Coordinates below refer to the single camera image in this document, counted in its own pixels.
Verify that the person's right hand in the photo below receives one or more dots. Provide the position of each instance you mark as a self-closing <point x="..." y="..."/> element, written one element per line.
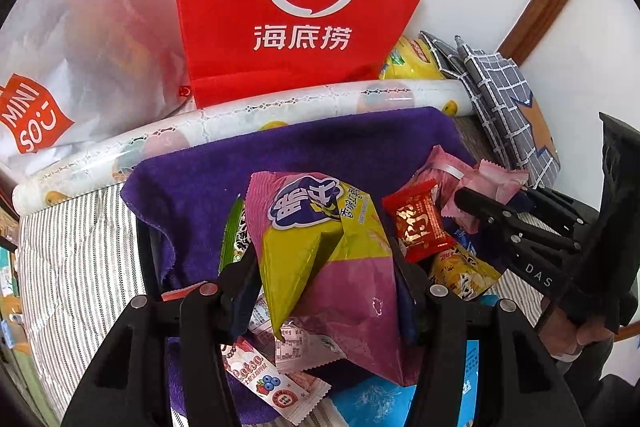
<point x="565" y="337"/>

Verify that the white plastic shopping bag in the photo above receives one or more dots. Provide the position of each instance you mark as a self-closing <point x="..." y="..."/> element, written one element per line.
<point x="90" y="32"/>

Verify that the red candy packet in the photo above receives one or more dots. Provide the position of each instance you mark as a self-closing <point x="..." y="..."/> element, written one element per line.
<point x="417" y="222"/>

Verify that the grey plaid cloth with star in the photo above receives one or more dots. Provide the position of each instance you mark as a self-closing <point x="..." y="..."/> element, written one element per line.
<point x="500" y="97"/>

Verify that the small blue snack packet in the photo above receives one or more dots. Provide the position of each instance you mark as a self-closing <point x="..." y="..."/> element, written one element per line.
<point x="465" y="242"/>

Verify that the pink white strip snack packet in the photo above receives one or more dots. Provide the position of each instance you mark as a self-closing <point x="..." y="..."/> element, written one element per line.
<point x="280" y="387"/>

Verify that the yellow triangular snack packet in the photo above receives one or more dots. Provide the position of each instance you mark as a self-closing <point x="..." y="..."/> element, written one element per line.
<point x="462" y="272"/>

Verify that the yellow drink mix packet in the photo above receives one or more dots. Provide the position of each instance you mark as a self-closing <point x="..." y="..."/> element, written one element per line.
<point x="410" y="62"/>

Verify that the pink and yellow snack packet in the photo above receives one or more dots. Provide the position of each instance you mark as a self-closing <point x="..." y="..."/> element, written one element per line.
<point x="350" y="277"/>

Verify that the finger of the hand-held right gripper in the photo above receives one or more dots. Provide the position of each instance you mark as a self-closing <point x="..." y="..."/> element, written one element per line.
<point x="560" y="212"/>
<point x="500" y="227"/>

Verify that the red paper bag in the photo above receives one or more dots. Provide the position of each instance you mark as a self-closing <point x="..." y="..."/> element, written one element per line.
<point x="225" y="7"/>

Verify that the blue tissue pack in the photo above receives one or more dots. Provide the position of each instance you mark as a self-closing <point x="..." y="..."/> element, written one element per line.
<point x="375" y="407"/>

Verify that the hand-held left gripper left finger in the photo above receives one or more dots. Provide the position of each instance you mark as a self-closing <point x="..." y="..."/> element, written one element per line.
<point x="243" y="307"/>

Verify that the green triangular snack packet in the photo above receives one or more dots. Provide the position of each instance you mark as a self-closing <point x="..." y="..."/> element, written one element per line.
<point x="234" y="237"/>

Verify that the purple towel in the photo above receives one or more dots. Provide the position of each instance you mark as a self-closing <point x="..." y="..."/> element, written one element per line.
<point x="200" y="187"/>

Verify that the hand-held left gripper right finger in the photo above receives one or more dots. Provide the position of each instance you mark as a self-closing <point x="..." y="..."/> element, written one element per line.
<point x="407" y="317"/>

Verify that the striped mattress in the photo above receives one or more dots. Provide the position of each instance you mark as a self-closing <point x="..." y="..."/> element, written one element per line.
<point x="75" y="267"/>

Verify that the fruit patterned paper roll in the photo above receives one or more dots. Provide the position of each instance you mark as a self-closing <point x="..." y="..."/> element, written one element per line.
<point x="225" y="117"/>

